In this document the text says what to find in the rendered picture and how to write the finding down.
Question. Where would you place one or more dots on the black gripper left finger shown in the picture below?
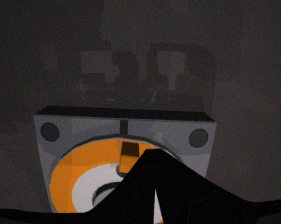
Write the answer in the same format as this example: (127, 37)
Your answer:
(131, 202)

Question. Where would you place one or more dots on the orange round plate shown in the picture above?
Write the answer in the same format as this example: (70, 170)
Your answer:
(93, 163)

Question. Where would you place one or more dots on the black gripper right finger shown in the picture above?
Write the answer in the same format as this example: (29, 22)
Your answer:
(185, 197)

